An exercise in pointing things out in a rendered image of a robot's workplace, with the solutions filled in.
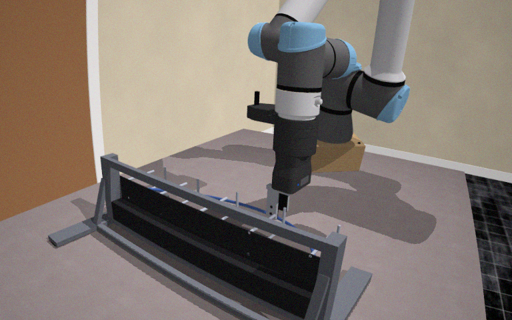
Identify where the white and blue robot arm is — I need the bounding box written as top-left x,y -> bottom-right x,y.
247,0 -> 415,144

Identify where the grey patch panel rack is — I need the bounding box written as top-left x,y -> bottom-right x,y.
48,153 -> 372,320

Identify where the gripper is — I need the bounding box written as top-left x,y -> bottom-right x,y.
247,88 -> 323,219

